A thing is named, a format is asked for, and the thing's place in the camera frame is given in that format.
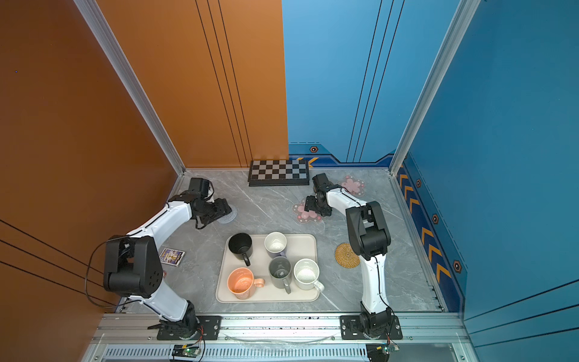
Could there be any pink flower coaster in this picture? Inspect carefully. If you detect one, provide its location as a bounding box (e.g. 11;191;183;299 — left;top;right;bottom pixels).
340;175;365;197
293;199;322;223

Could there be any light blue woven coaster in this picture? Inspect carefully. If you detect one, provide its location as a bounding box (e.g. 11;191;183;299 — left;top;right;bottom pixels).
217;209;238;224

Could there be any tan rattan round coaster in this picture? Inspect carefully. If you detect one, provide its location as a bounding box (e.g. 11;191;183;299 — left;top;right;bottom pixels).
335;243;360;269

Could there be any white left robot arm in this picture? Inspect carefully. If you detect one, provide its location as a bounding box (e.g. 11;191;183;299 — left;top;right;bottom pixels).
103;196;232;339

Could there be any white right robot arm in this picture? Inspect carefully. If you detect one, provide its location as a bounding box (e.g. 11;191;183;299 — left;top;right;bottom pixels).
305;188;394;338

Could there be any beige serving tray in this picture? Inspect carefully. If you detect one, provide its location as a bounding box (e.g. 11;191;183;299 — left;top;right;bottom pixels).
216;234;320;303

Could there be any black mug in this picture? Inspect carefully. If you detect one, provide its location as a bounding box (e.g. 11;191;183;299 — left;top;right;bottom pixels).
228;233;253;266

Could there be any black white chessboard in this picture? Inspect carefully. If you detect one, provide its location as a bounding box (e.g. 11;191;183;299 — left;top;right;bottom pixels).
248;159;310;186

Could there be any white lavender mug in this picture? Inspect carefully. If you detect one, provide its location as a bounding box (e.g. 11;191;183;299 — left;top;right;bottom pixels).
264;232;287;258

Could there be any purple playing card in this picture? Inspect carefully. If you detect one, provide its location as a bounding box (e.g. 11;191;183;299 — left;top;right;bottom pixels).
159;247;185;266

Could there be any grey mug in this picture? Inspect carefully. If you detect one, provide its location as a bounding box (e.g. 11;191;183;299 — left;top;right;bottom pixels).
268;256;292;294

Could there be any orange pink mug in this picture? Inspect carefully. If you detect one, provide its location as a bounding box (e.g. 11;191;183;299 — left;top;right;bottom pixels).
227;267;265;300

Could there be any green circuit board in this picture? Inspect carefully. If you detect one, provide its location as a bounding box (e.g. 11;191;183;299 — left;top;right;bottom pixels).
171;345;201;360

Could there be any small right circuit board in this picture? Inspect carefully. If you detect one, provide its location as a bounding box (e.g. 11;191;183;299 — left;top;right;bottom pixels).
366;343;400;362

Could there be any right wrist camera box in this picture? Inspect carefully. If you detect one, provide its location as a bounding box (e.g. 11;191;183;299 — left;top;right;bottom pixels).
312;173;340;193

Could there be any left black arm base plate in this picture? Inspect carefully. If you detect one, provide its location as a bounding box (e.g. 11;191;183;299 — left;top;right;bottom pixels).
156;315;222;342

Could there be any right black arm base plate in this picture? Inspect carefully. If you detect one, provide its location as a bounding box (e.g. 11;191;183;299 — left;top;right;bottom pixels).
339;314;403;341

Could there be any aluminium front rail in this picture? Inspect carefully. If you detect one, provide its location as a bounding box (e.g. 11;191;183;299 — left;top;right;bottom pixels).
82;312;478;361

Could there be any aluminium right corner post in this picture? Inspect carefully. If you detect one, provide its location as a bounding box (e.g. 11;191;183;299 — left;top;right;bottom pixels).
389;0;481;176

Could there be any aluminium corner post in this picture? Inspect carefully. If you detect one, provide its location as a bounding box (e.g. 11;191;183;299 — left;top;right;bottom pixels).
389;0;481;176
74;0;185;175

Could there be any aluminium left corner post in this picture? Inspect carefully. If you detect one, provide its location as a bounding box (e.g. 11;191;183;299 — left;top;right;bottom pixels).
74;0;185;175

